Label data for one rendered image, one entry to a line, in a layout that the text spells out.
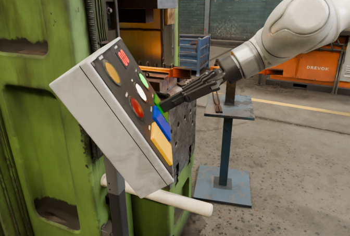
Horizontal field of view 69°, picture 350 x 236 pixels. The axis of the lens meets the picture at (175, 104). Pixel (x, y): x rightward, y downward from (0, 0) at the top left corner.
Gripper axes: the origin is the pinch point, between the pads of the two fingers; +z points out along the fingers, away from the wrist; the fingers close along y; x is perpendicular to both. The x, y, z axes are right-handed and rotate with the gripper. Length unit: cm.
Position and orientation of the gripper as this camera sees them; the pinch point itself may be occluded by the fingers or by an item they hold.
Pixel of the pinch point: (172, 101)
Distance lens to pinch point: 72.8
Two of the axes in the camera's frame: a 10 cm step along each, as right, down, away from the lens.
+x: -5.0, -8.0, -3.4
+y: -0.5, -3.6, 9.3
